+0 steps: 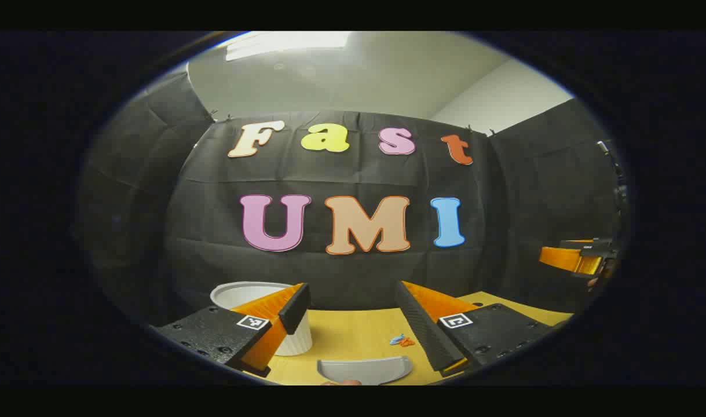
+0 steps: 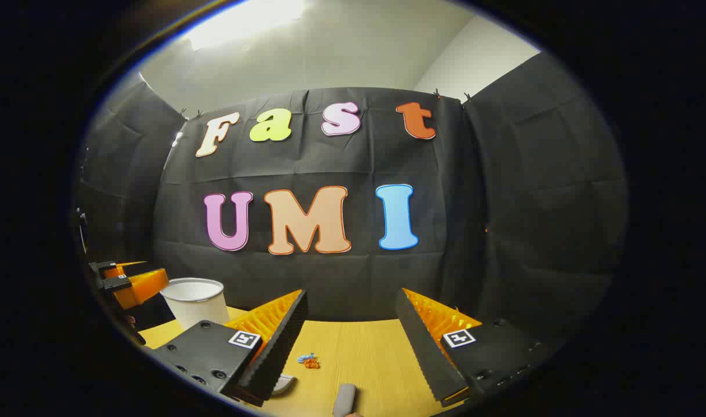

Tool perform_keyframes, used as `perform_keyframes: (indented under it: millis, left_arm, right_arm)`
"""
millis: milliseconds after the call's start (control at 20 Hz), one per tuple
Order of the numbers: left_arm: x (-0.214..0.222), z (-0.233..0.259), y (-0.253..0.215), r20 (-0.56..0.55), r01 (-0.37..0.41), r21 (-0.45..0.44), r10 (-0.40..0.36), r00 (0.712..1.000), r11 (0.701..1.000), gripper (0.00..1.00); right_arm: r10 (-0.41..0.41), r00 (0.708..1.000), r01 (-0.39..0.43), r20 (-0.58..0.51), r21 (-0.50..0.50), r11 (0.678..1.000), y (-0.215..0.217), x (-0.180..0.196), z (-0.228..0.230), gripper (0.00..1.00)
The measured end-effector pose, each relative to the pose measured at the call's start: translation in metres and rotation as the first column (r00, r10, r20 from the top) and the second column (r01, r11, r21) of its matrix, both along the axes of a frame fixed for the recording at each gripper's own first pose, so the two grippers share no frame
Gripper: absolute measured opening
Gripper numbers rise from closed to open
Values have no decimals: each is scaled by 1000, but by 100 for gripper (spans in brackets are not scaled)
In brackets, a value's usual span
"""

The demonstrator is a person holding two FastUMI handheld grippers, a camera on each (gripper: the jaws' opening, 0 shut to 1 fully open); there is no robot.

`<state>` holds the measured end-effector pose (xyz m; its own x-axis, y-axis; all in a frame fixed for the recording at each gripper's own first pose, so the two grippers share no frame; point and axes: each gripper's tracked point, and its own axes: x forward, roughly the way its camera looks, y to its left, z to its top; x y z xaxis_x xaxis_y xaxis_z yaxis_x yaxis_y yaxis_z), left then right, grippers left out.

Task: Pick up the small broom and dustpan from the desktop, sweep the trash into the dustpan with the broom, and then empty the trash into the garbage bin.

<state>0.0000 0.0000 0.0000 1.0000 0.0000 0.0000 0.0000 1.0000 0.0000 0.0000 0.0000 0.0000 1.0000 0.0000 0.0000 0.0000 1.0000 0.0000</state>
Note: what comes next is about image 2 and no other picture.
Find white garbage bin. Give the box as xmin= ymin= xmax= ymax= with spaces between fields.
xmin=160 ymin=277 xmax=231 ymax=331

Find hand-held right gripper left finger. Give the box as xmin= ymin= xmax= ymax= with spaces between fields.
xmin=150 ymin=288 xmax=309 ymax=408

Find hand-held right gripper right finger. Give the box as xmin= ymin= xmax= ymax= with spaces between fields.
xmin=394 ymin=287 xmax=549 ymax=408

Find grey dustpan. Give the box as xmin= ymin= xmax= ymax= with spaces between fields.
xmin=270 ymin=374 xmax=298 ymax=397

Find small grey broom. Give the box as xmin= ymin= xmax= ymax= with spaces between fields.
xmin=332 ymin=383 xmax=359 ymax=417

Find wooden desktop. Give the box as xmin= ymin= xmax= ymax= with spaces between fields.
xmin=138 ymin=306 xmax=475 ymax=417

